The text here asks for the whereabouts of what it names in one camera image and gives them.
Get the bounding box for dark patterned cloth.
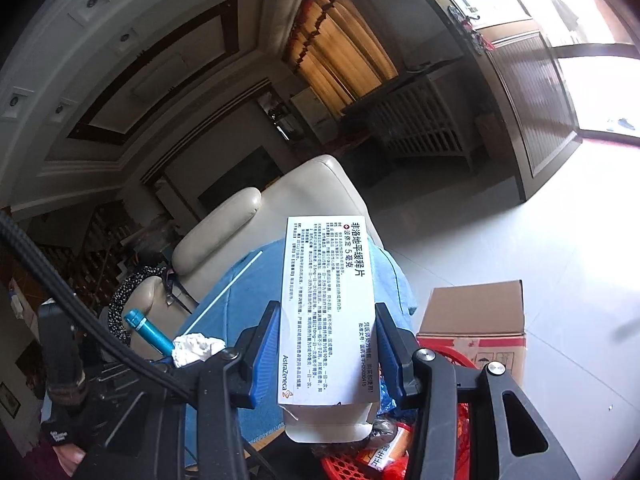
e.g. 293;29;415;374
107;265;171;346

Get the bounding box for turquoise tube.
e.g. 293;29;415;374
124;309;177;356

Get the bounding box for white tissue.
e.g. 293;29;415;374
172;332;226;368

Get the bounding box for orange curtain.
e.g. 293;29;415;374
282;0;401;116

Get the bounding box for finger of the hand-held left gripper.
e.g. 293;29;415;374
97;357;176;392

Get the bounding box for cream leather armchair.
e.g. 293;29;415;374
127;154;385;321

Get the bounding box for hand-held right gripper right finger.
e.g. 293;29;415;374
375;302;568;480

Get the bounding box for red plastic mesh basket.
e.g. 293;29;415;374
320;337;481;480

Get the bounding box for blue tablecloth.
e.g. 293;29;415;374
182;237;418;461

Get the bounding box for white medicine box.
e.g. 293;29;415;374
277;216;377;445

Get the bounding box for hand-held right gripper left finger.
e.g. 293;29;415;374
75;301;282;480

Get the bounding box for person's left hand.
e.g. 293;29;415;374
40;382;108;478

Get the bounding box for thin white stick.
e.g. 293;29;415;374
182;250;263;336

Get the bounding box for dark wooden shelf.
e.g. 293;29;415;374
30;200;151;306

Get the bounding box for brown cardboard box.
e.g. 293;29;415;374
416;280;527;388

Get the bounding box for white cabinet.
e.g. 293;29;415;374
290;87;336;143

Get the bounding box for brown wooden door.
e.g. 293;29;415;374
470;20;583;203

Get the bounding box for dark television screen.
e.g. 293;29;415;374
197;145;281;216

